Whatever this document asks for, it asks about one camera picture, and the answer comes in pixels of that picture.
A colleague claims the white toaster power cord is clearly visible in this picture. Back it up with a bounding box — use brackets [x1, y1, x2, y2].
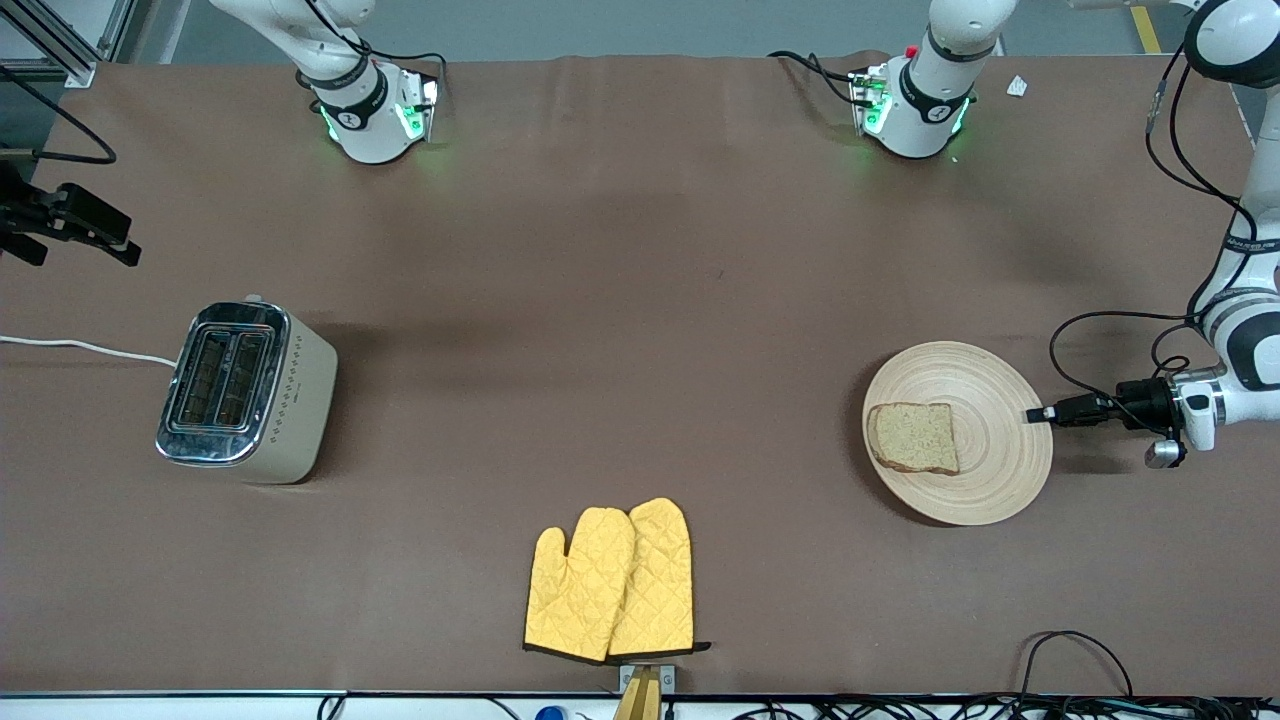
[0, 335, 179, 369]

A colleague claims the aluminium frame profile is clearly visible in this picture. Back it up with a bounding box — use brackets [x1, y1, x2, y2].
[0, 0, 136, 89]

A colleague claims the black cable bundle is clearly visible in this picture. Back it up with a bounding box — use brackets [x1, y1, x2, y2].
[730, 692, 1280, 720]

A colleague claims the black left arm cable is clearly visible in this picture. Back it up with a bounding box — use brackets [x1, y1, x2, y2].
[1048, 40, 1263, 433]

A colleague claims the black right base cable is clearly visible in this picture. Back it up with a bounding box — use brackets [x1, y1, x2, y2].
[305, 0, 449, 73]

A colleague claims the black left base cable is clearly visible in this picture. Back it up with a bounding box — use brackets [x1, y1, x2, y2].
[768, 50, 863, 107]

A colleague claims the black looped cable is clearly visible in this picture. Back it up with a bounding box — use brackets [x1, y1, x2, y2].
[1020, 630, 1136, 701]

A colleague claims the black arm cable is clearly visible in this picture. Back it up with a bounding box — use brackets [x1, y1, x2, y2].
[0, 65, 117, 166]
[1048, 40, 1263, 433]

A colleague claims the round wooden plate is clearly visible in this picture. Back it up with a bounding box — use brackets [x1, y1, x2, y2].
[862, 341, 1054, 527]

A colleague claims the brown toast slice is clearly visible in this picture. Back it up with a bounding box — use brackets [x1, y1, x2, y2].
[866, 402, 961, 476]

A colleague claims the brown table cover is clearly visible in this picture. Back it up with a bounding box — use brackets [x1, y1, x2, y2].
[0, 50, 1280, 698]

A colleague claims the yellow quilted oven mitt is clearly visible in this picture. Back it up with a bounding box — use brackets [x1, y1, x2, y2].
[523, 507, 637, 664]
[608, 497, 713, 658]

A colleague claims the wooden stick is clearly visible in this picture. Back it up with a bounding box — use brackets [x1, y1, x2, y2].
[612, 668, 663, 720]

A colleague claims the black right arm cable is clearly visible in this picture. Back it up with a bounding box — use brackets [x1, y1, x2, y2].
[0, 65, 117, 166]

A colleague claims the black base cable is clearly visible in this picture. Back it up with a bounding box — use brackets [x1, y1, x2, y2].
[768, 50, 863, 107]
[305, 0, 449, 73]

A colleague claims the beige chrome toaster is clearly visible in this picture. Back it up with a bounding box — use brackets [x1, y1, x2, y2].
[155, 296, 339, 486]

